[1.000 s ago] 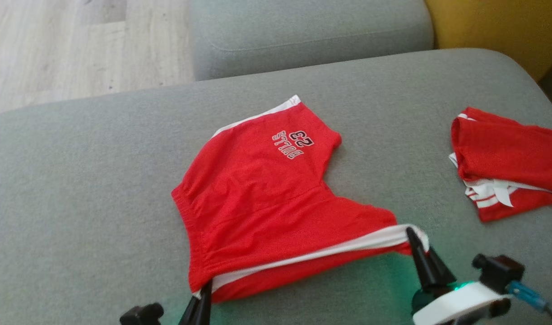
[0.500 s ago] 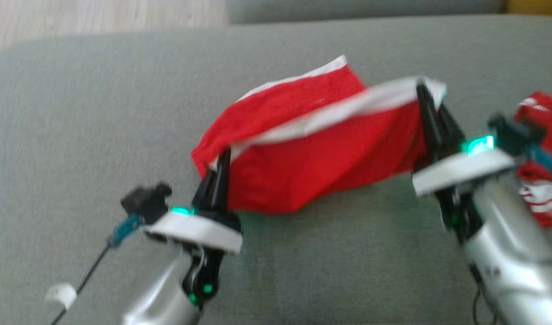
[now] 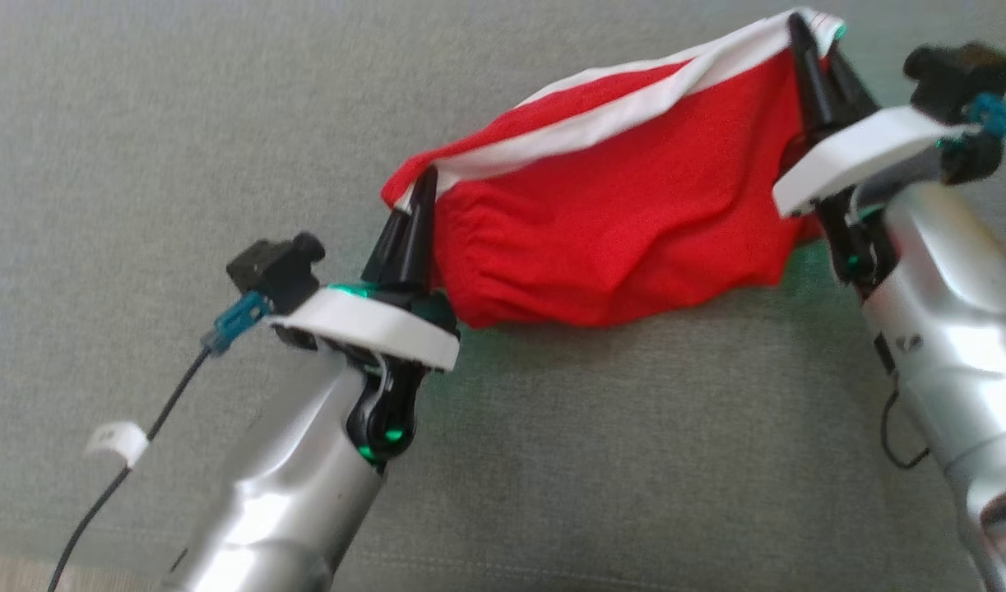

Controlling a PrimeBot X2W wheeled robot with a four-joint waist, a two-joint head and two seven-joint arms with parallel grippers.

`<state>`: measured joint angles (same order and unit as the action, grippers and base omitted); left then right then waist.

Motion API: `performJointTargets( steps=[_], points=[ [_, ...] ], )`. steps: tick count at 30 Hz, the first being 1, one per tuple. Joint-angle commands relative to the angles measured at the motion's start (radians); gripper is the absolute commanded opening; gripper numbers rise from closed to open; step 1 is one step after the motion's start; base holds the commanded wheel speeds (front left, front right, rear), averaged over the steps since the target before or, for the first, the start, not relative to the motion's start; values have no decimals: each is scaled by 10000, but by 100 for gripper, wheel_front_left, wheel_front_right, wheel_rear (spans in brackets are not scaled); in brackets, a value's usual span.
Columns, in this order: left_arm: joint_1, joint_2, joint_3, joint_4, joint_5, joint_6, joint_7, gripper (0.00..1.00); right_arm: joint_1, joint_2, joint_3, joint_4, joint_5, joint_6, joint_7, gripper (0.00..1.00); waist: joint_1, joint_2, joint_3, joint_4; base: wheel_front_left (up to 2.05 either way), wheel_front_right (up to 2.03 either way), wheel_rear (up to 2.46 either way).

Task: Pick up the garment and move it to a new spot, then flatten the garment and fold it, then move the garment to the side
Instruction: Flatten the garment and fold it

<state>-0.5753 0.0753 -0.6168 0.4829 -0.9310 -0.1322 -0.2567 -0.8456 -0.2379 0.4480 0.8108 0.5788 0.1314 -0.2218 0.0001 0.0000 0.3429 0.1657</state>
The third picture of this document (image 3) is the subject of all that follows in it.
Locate thin black arm cable loop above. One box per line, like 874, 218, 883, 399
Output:
881, 386, 931, 471

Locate black right cable teal plug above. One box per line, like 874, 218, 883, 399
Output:
967, 93, 1006, 153

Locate large grey fabric sofa ottoman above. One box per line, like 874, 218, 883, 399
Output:
0, 0, 1006, 592

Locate red shorts with white trim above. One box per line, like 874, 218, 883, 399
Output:
381, 8, 847, 330

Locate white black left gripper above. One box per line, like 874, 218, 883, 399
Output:
268, 167, 461, 469

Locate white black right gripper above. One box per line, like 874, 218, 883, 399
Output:
772, 12, 976, 289

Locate black left cable teal plug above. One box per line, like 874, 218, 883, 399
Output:
46, 290, 271, 592

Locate white cable label tag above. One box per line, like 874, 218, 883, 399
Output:
85, 422, 150, 469

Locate black cable teal plug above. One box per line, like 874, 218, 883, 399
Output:
967, 93, 1006, 153
46, 290, 271, 592

